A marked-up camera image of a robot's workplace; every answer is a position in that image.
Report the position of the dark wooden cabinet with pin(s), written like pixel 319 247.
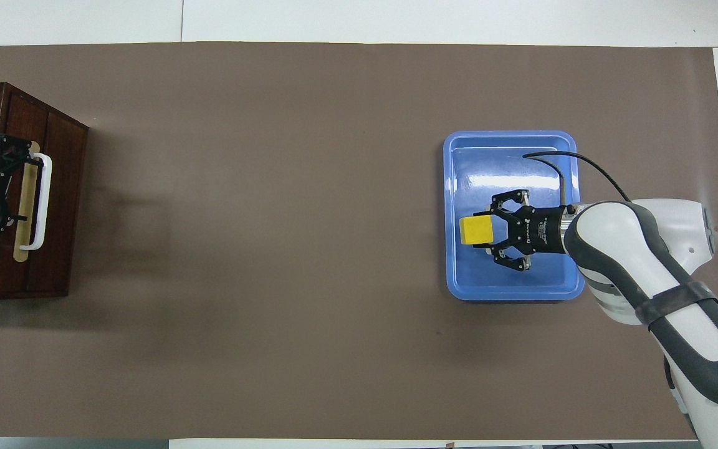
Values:
pixel 63 249

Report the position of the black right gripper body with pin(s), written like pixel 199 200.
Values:
pixel 543 231

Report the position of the brown table mat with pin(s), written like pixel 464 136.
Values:
pixel 272 187

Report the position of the yellow cube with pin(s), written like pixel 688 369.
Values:
pixel 476 229

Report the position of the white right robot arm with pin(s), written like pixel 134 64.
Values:
pixel 633 262

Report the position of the blue plastic tray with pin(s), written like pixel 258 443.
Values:
pixel 521 287

